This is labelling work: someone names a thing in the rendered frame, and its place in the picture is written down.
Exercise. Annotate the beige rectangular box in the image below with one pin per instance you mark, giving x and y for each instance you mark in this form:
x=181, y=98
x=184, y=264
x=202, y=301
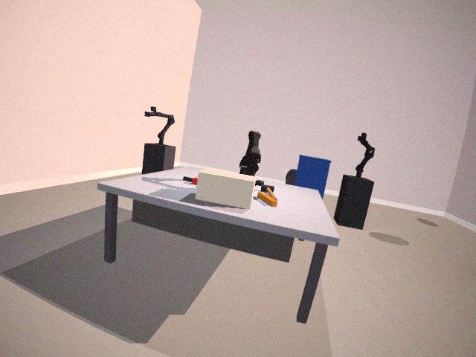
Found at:
x=225, y=188

